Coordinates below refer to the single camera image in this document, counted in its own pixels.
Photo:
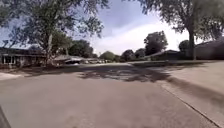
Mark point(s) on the row of distant trees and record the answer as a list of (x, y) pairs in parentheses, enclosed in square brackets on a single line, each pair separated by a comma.
[(106, 55)]

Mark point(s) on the pale concrete driveway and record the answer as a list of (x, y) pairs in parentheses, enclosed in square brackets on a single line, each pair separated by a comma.
[(203, 71)]

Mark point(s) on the dark round tree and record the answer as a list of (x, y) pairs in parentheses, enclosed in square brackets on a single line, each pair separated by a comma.
[(156, 41)]

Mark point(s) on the dark-roofed house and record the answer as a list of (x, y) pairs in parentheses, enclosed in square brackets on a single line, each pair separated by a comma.
[(210, 50)]

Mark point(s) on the grey asphalt road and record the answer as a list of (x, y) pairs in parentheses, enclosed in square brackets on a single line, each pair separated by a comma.
[(93, 96)]

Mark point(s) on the grass verge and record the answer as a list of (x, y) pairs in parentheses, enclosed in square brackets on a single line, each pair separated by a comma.
[(160, 62)]

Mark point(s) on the dark low house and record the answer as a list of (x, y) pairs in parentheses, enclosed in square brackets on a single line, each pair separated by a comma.
[(16, 57)]

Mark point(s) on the parked car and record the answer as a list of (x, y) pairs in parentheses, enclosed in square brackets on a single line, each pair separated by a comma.
[(73, 61)]

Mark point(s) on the pale concrete kerb strip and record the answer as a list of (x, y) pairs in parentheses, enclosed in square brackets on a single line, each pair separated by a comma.
[(196, 96)]

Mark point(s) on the large tall-trunked tree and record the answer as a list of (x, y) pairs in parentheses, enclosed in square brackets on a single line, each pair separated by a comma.
[(191, 40)]

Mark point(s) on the large spreading tree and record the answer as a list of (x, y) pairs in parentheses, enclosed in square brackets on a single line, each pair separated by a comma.
[(50, 23)]

